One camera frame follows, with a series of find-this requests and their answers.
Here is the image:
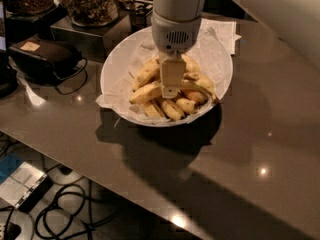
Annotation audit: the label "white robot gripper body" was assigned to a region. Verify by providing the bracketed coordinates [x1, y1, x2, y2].
[151, 11, 201, 53]

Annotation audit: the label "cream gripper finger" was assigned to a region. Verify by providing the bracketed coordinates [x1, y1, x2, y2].
[159, 52, 186, 99]

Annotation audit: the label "long front banana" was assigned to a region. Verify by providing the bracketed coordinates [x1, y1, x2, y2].
[129, 80, 218, 104]

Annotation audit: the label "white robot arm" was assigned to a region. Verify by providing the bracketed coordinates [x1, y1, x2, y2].
[152, 0, 320, 98]

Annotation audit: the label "upper curved banana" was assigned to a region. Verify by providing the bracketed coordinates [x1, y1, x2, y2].
[132, 55, 200, 91]

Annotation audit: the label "small banana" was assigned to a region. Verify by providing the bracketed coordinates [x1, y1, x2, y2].
[156, 97, 184, 121]
[182, 90, 207, 105]
[174, 97, 199, 114]
[143, 100, 166, 118]

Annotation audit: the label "small banana rightmost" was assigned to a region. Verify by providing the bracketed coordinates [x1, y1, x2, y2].
[182, 90, 207, 105]

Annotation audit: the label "white bowl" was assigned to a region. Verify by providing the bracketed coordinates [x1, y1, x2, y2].
[100, 25, 234, 128]

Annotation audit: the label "small banana leftmost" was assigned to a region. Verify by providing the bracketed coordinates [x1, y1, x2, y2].
[143, 100, 166, 118]

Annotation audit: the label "white paper liner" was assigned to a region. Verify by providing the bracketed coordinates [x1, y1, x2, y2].
[95, 27, 231, 125]

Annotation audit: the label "white paper sheets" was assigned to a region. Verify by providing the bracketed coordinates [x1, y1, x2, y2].
[201, 19, 241, 55]

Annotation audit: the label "dark metal stand box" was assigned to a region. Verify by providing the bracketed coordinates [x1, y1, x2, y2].
[51, 11, 131, 63]

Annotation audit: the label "right glass jar of granola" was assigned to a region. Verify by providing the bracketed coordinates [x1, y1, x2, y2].
[62, 0, 119, 27]

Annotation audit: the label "white blue box on floor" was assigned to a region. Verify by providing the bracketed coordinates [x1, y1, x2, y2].
[0, 153, 52, 213]

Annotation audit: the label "black cable on table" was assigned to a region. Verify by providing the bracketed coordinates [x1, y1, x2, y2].
[49, 56, 89, 96]

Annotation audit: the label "black cable on floor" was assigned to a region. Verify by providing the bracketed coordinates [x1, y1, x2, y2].
[33, 163, 121, 240]

